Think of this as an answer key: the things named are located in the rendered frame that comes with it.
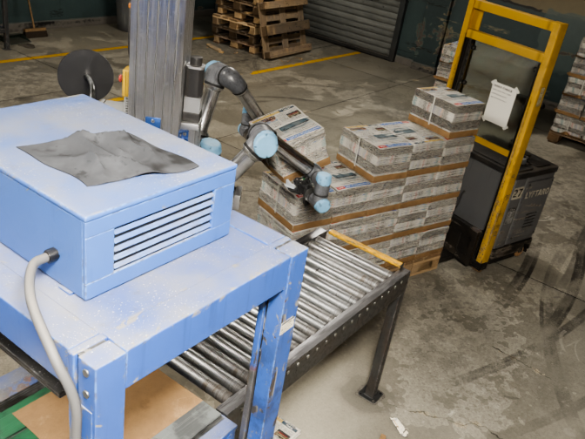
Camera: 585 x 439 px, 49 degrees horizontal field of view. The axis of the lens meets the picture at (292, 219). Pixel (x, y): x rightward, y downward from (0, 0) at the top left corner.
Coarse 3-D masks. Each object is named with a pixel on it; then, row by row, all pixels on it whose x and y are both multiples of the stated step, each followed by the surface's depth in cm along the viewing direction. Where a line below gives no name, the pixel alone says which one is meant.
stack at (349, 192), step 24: (336, 168) 404; (264, 192) 386; (288, 192) 364; (336, 192) 376; (360, 192) 388; (384, 192) 401; (408, 192) 415; (432, 192) 430; (264, 216) 390; (288, 216) 369; (312, 216) 372; (336, 216) 385; (384, 216) 412; (408, 216) 428; (336, 240) 396; (360, 240) 410; (408, 240) 440; (408, 264) 453
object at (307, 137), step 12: (312, 120) 343; (288, 132) 336; (300, 132) 333; (312, 132) 332; (324, 132) 335; (300, 144) 332; (312, 144) 336; (324, 144) 339; (276, 156) 332; (312, 156) 340; (324, 156) 343; (276, 168) 340; (288, 168) 336
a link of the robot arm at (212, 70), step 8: (208, 64) 352; (216, 64) 349; (224, 64) 349; (208, 72) 351; (216, 72) 347; (208, 80) 351; (216, 80) 349; (208, 88) 353; (216, 88) 351; (224, 88) 357; (208, 96) 353; (216, 96) 355; (208, 104) 355; (208, 112) 356; (208, 120) 358; (200, 136) 358; (208, 136) 363
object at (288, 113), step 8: (272, 112) 356; (280, 112) 354; (288, 112) 353; (296, 112) 352; (256, 120) 352; (264, 120) 351; (272, 120) 350; (280, 120) 349; (288, 120) 348; (272, 128) 345
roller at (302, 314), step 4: (300, 308) 270; (300, 312) 268; (304, 312) 268; (296, 316) 268; (300, 316) 267; (304, 316) 267; (308, 316) 266; (312, 316) 266; (304, 320) 266; (308, 320) 265; (312, 320) 265; (316, 320) 265; (320, 320) 265; (312, 324) 264; (316, 324) 263; (320, 324) 263; (324, 324) 263; (316, 328) 263
